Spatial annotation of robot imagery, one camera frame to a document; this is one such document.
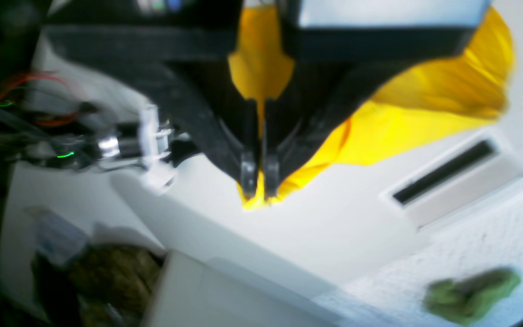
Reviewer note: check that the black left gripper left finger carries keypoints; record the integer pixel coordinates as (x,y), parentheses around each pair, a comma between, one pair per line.
(176,53)

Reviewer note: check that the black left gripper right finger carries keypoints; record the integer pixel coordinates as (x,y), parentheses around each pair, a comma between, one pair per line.
(344,50)

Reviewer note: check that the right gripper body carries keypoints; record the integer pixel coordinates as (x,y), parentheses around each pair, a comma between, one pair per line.
(122,143)

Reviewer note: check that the yellow t-shirt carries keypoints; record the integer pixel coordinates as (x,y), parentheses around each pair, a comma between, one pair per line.
(432,101)

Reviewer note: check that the camouflage cloth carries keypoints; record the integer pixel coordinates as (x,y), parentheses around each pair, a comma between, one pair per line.
(104,286)

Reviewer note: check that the green cloth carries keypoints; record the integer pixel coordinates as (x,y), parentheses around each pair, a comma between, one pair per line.
(467,301)

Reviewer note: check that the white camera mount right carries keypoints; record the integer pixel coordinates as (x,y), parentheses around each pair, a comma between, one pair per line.
(158,175)

